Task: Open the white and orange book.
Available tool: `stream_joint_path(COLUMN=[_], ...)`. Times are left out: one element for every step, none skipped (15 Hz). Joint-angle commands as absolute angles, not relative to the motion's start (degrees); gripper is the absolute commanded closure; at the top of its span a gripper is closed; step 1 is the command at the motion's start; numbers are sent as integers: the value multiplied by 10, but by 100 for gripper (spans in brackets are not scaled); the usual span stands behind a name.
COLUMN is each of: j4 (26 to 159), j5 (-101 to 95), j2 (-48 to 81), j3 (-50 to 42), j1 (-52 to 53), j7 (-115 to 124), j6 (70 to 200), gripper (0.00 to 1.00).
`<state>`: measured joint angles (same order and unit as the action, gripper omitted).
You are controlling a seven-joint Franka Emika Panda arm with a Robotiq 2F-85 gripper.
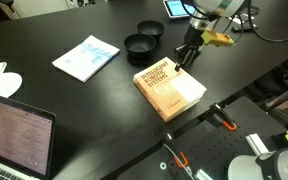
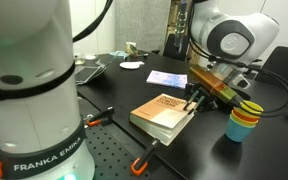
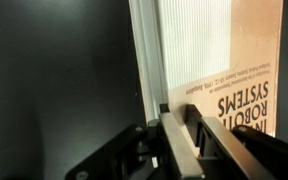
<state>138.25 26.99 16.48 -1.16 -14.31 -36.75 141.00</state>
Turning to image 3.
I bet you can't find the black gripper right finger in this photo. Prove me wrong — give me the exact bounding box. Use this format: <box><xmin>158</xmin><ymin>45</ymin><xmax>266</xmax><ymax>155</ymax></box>
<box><xmin>184</xmin><ymin>103</ymin><xmax>288</xmax><ymax>180</ymax></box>

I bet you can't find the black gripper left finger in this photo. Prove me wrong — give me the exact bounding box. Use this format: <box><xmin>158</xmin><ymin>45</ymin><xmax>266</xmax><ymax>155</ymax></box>
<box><xmin>64</xmin><ymin>103</ymin><xmax>206</xmax><ymax>180</ymax></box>

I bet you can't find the white and orange book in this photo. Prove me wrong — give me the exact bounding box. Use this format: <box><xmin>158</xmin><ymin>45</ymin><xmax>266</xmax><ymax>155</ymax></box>
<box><xmin>127</xmin><ymin>0</ymin><xmax>284</xmax><ymax>138</ymax></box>

